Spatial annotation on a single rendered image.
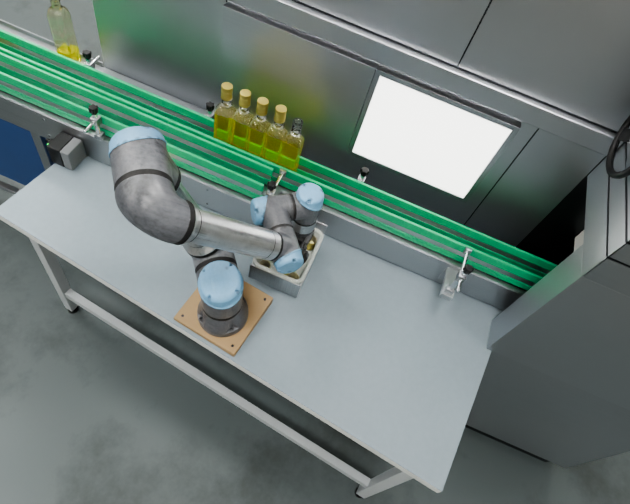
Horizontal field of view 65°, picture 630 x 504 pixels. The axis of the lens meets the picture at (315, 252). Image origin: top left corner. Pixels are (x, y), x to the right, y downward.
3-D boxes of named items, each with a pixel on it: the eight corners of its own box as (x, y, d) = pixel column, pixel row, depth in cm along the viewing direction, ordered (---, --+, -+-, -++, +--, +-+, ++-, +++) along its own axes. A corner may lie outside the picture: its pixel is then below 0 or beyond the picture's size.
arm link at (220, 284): (204, 324, 137) (201, 304, 125) (196, 281, 143) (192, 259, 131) (247, 314, 140) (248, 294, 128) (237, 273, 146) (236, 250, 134)
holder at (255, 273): (325, 235, 175) (329, 222, 169) (296, 297, 160) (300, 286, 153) (280, 216, 176) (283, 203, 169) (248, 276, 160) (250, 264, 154)
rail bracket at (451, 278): (452, 278, 171) (482, 243, 153) (442, 319, 162) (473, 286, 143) (439, 273, 172) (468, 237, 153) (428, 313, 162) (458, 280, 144)
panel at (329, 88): (467, 197, 166) (521, 122, 138) (465, 203, 165) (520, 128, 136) (223, 94, 170) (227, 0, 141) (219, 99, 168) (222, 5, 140)
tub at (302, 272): (320, 246, 172) (326, 232, 165) (297, 298, 159) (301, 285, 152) (274, 226, 172) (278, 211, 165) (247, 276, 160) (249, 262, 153)
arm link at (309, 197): (291, 182, 131) (321, 178, 134) (285, 206, 141) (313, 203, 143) (299, 205, 128) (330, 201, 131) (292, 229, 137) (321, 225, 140)
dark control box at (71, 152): (87, 157, 173) (82, 139, 166) (73, 172, 169) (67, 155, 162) (66, 147, 173) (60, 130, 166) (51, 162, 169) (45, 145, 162)
